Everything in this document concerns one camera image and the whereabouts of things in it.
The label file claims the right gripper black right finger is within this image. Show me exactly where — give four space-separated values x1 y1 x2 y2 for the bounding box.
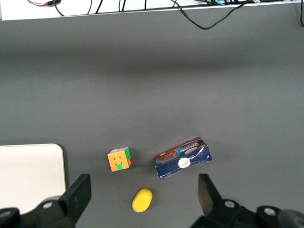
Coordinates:
190 173 283 228

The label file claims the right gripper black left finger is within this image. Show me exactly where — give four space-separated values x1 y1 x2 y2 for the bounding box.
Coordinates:
20 173 92 228

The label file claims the blue cookie box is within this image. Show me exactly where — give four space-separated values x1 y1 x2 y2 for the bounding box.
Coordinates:
155 136 212 181

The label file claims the beige plastic tray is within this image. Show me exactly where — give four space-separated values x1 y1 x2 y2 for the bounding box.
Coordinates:
0 143 67 209

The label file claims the orange rubik's cube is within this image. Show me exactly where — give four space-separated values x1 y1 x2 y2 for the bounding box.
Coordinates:
107 146 133 172

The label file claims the yellow lemon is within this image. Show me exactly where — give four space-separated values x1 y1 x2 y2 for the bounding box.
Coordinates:
132 188 153 213

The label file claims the black cable at table edge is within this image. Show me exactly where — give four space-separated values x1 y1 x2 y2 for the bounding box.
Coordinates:
174 0 254 30

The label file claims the red thin cable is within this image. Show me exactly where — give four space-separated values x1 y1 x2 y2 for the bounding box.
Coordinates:
26 0 63 7

